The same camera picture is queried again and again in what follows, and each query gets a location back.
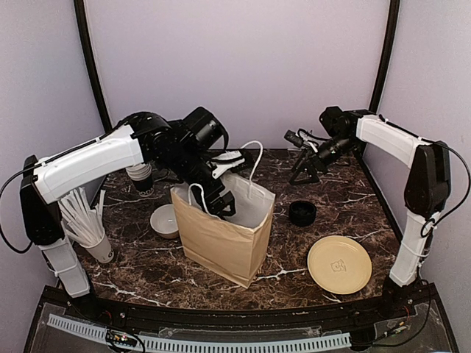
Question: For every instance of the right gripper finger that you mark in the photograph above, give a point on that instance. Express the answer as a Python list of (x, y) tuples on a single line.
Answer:
[(301, 164), (303, 174)]

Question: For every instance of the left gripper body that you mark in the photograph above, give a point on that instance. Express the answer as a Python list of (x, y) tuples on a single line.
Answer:
[(208, 193)]

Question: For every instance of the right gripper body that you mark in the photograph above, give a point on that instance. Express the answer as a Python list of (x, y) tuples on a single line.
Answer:
[(321, 165)]

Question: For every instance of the brown paper bag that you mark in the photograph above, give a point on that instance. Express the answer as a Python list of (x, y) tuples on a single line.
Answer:
[(234, 247)]

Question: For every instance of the stack of black lids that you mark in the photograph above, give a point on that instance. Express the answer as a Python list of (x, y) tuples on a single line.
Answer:
[(302, 213)]

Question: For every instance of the stack of paper cups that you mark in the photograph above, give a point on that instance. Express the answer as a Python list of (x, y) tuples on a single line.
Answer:
[(141, 177)]

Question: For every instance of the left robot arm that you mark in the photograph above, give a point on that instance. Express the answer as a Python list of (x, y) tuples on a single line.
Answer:
[(180, 146)]

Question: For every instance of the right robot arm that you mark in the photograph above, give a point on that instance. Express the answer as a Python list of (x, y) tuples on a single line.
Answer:
[(429, 178)]

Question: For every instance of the white ceramic bowl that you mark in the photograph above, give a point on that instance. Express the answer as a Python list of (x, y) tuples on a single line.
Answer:
[(163, 221)]

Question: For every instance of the yellow plate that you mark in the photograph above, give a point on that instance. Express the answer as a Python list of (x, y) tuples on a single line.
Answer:
[(339, 265)]

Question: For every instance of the cup of wrapped straws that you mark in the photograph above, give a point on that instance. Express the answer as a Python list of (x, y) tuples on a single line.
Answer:
[(84, 224)]

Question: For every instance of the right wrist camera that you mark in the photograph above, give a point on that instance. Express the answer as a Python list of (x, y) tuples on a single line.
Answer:
[(302, 139)]

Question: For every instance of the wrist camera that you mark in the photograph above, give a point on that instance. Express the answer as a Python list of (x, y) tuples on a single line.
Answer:
[(302, 139), (234, 161)]

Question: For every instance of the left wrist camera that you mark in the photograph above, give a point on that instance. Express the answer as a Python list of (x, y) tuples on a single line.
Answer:
[(234, 161)]

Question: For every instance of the black front rail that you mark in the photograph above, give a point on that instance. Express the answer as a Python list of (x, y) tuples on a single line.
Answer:
[(144, 318)]

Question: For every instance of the white cable duct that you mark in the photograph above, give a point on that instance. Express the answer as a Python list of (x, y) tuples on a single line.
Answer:
[(179, 340)]

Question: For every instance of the right black frame post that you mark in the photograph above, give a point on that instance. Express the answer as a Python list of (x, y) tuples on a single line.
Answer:
[(383, 66)]

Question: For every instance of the black frame post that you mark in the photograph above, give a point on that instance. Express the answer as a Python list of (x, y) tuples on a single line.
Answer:
[(383, 66), (90, 64)]

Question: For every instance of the left black frame post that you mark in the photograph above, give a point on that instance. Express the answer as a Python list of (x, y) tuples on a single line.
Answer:
[(90, 64)]

